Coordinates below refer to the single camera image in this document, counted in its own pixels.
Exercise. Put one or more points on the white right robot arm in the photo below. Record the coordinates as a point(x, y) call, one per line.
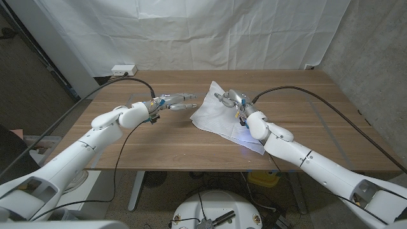
point(318, 165)

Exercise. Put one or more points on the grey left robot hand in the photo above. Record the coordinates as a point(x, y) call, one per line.
point(171, 101)

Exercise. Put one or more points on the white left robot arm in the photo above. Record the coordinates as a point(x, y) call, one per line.
point(63, 162)

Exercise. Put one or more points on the clear plastic bin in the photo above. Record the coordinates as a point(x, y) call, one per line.
point(44, 141)

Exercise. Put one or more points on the black round fan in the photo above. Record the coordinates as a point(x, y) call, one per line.
point(155, 178)

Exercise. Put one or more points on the white striped handkerchief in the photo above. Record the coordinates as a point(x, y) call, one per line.
point(216, 121)

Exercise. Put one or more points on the person in black clothes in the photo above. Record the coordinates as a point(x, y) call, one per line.
point(12, 156)

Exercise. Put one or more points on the white backdrop sheet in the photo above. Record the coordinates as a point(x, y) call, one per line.
point(190, 31)

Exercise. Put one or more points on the white robot torso base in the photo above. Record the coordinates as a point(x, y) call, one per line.
point(219, 203)

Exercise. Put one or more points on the black tool on base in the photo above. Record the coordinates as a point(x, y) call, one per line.
point(222, 217)

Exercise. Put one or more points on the yellow object under table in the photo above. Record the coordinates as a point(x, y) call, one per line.
point(263, 179)

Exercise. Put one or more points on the white table leg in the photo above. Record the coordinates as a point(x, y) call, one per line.
point(136, 191)

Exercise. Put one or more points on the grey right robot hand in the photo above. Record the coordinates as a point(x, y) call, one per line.
point(237, 100)

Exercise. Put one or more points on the white power strip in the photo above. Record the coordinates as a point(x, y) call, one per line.
point(124, 70)

